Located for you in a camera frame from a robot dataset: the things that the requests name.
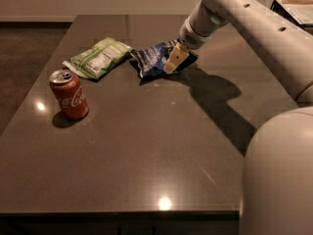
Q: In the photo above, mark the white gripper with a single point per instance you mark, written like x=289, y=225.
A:
x=192, y=38

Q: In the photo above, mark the blue chip bag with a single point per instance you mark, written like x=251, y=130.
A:
x=150, y=62

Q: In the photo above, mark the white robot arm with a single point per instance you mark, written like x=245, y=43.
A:
x=277, y=186

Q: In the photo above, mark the green chip bag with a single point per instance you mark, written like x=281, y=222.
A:
x=99, y=59

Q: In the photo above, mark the red Coca-Cola can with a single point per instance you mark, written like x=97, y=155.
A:
x=68, y=91

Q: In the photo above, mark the dark box with label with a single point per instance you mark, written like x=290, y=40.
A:
x=299, y=12

